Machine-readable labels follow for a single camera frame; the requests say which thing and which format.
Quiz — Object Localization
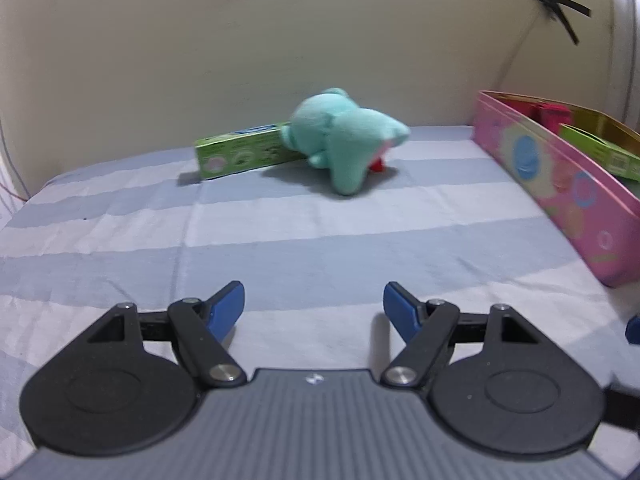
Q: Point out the red box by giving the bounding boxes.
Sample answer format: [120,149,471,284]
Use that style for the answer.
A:
[507,100,573,133]

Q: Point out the thin dark wall cable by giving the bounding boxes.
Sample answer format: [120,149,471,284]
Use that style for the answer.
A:
[497,10,551,93]

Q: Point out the pink floral tin box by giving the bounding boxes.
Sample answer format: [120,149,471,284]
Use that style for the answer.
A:
[472,90,640,288]

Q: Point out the teal plush toy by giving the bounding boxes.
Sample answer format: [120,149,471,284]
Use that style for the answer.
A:
[280,88,412,197]

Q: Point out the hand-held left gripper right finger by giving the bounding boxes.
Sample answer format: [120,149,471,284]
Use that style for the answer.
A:
[382,281,536,388]

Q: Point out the white pipe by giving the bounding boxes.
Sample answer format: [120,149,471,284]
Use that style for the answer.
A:
[607,0,640,128]

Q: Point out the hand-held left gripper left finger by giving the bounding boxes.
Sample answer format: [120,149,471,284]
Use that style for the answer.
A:
[87,281,247,388]

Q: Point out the green printed box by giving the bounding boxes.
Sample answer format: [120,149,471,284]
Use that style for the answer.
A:
[194,121,306,184]
[557,123,640,183]

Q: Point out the thin red and blue wires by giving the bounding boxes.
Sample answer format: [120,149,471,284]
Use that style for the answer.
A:
[0,115,31,206]

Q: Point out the blue striped bed sheet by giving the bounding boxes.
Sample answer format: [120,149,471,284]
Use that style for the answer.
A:
[0,124,640,480]

